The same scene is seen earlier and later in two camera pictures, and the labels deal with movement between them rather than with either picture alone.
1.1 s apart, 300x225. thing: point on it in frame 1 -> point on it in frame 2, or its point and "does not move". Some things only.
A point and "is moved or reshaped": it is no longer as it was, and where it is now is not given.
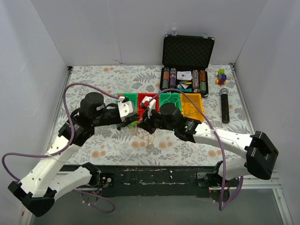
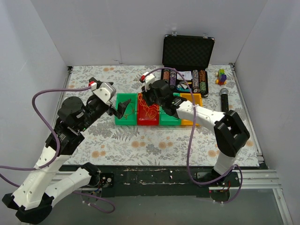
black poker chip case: x=185 y=59 does not move
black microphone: x=225 y=116 does not move
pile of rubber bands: x=148 y=138 is moved or reshaped
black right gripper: x=148 y=122 -> x=147 y=98
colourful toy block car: x=221 y=77 does not move
